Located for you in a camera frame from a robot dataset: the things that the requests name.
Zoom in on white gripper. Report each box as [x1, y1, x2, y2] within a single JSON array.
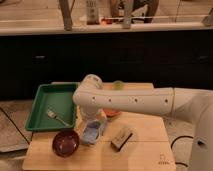
[[79, 108, 106, 128]]

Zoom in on black and tan eraser block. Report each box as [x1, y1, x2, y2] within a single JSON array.
[[111, 127, 133, 151]]

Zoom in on black cable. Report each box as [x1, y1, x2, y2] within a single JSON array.
[[0, 107, 35, 146], [170, 134, 194, 169]]

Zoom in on wooden board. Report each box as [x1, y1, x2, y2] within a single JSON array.
[[21, 82, 177, 171]]

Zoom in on dark red bowl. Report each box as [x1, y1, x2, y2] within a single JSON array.
[[52, 130, 80, 157]]

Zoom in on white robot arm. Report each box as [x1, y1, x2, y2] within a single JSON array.
[[73, 74, 213, 171]]

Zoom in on metal fork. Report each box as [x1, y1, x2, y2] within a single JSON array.
[[47, 110, 71, 127]]

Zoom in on green plastic tray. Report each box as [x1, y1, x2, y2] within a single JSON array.
[[25, 83, 77, 132]]

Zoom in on black cable right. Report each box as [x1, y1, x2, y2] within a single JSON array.
[[170, 134, 194, 169]]

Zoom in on white paper cup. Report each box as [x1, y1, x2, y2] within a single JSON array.
[[82, 121, 101, 145]]

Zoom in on green cup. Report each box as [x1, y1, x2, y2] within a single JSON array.
[[113, 80, 124, 90]]

